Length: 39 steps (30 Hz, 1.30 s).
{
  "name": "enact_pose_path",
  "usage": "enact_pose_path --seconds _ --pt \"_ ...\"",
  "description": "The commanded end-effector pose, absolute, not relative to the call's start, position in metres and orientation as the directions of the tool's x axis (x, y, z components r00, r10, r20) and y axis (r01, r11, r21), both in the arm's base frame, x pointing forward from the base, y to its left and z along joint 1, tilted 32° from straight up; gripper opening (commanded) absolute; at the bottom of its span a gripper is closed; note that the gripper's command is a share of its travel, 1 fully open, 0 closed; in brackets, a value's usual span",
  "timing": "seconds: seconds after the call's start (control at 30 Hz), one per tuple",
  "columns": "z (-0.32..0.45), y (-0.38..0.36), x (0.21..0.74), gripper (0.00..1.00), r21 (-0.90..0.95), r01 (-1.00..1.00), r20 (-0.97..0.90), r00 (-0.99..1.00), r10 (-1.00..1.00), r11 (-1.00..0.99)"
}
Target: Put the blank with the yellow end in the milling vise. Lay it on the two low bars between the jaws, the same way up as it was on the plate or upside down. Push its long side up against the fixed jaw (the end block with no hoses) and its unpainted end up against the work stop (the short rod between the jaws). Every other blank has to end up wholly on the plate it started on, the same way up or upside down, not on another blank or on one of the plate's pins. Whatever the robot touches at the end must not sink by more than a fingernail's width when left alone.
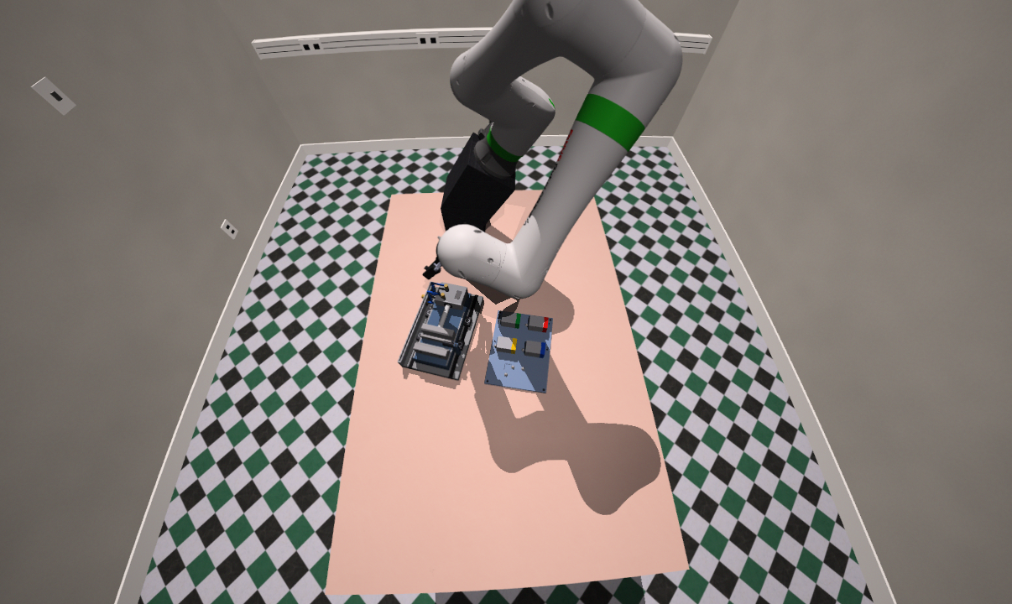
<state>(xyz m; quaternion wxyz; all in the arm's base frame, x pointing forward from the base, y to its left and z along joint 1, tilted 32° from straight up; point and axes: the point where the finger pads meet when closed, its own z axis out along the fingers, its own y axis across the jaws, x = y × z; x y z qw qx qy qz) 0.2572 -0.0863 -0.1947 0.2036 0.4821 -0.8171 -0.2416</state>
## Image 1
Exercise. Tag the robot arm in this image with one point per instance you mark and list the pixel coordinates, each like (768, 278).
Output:
(635, 61)

